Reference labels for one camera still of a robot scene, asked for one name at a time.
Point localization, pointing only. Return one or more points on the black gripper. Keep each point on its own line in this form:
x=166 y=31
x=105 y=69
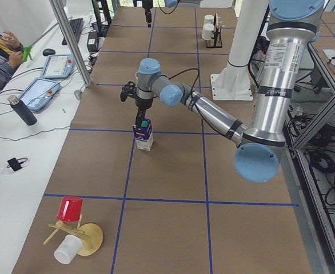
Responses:
x=143 y=103
x=147 y=6

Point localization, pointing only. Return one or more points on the blue Pascual milk carton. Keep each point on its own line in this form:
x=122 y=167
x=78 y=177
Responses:
x=143 y=135

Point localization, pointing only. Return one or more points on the red cup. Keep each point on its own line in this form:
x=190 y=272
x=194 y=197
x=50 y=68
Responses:
x=70 y=209

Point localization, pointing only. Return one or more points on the white plastic cup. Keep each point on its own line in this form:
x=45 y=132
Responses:
x=68 y=249

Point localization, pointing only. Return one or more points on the white mug with lettering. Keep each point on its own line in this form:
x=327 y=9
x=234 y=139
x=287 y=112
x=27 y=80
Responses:
x=209 y=18

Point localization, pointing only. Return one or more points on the white upside-down mug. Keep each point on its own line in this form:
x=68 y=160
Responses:
x=207 y=31

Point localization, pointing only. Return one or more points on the black power brick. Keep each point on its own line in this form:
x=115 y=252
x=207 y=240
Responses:
x=93 y=42

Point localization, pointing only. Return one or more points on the small metal cylinder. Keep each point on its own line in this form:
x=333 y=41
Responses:
x=78 y=94

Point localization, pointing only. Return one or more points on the black keyboard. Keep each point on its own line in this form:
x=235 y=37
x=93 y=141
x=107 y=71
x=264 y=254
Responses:
x=76 y=26

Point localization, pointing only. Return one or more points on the blue teach pendant far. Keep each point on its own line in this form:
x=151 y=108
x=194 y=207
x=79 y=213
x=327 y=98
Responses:
x=58 y=66

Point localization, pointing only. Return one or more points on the blue teach pendant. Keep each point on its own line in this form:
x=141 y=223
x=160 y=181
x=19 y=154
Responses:
x=58 y=66
x=39 y=93

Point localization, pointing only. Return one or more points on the blue teach pendant near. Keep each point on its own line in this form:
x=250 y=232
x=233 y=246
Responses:
x=39 y=93

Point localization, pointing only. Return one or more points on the black computer mouse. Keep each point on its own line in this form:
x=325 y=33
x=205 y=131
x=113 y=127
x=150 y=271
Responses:
x=47 y=52

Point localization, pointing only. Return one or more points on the black water bottle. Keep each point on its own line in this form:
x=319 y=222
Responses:
x=22 y=110

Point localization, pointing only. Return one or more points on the green plastic tool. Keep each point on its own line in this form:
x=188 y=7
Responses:
x=27 y=53

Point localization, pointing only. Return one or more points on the wooden mug tree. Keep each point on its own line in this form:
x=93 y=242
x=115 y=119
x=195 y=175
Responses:
x=90 y=234

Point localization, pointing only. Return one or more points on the small black adapter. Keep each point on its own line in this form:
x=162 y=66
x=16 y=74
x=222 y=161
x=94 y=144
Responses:
x=17 y=163

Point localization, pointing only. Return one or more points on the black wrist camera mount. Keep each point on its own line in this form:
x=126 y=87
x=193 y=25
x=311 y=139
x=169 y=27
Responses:
x=128 y=90

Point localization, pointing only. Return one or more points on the black wire mug rack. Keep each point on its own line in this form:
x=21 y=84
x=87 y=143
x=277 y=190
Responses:
x=216 y=41

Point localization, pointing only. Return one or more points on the aluminium frame post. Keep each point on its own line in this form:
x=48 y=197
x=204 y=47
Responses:
x=67 y=32

